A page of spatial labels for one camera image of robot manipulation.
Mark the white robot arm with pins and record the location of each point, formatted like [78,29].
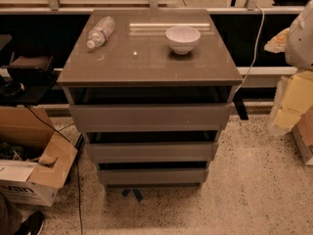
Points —
[299,45]

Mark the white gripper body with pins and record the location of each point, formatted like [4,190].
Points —
[300,44]

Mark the cardboard box right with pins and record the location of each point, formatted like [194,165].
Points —
[303,134]

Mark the blue tape cross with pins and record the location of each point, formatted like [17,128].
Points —
[136,192]

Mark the black shoe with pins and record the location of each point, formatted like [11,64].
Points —
[33,225]

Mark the clear plastic water bottle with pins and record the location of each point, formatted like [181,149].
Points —
[101,32]

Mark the open cardboard box left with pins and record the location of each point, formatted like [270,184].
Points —
[35,158]

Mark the grey top drawer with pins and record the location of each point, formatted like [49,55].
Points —
[141,118]

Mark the black chair left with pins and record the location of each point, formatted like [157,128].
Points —
[30,78]

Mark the grey middle drawer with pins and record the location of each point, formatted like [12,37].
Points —
[151,153]

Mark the white ceramic bowl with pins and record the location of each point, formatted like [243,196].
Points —
[182,39]

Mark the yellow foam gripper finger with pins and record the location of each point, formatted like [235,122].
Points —
[293,98]

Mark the grey drawer cabinet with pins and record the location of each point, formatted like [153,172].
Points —
[137,67]

